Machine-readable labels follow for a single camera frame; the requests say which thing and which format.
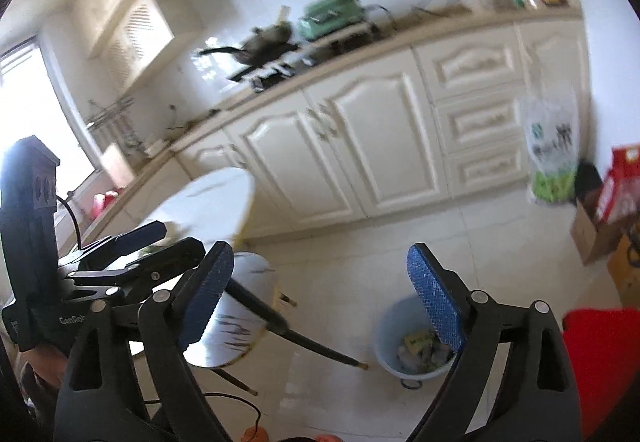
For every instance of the red cloth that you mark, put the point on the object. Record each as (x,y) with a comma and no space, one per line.
(605,362)

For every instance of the white green rice bag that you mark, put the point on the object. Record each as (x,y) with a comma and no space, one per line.
(550,146)

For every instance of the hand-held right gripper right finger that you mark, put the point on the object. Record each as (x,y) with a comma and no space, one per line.
(437,297)

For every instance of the green electric cooker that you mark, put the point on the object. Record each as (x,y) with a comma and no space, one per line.
(330,16)

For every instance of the louvered wall cabinet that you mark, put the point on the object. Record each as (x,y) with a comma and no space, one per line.
(132,26)

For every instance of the bright window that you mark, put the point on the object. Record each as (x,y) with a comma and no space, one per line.
(35,111)

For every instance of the light blue trash bin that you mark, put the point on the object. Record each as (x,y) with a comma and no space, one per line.
(390,337)

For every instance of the person's left hand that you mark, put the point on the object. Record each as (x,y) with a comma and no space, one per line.
(47,364)

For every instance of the black netted bag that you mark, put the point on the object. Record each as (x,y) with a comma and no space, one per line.
(635,247)

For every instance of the cream kitchen cabinet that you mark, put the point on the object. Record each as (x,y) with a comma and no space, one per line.
(370,146)

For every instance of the dark wok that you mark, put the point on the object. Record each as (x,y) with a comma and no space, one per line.
(265,44)

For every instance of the cream cabinet drawer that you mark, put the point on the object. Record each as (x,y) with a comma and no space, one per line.
(480,121)
(487,169)
(470,61)

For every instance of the crumpled scraps in bin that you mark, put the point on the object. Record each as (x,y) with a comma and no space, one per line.
(425,362)

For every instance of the black plastic bag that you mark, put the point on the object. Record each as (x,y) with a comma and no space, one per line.
(587,182)

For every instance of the red rice bag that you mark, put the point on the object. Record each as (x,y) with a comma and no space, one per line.
(620,192)

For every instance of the metal dish rack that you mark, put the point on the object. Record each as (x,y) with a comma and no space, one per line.
(110,119)

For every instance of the white round table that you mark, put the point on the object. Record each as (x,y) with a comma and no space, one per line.
(210,202)

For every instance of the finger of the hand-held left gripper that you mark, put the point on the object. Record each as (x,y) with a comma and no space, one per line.
(142,234)
(170,257)

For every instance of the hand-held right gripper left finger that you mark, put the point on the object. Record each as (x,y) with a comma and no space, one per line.
(207,292)

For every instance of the wooden cutting board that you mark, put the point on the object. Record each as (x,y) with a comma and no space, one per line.
(117,166)

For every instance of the black gas stove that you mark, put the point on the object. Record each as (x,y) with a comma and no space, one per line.
(272,69)

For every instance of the yellow green snack packet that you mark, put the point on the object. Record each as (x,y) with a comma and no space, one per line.
(419,343)

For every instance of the red container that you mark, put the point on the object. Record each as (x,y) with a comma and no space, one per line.
(102,204)

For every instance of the large cardboard box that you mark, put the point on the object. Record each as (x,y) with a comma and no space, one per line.
(627,277)

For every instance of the small cardboard box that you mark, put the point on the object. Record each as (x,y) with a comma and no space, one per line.
(592,234)

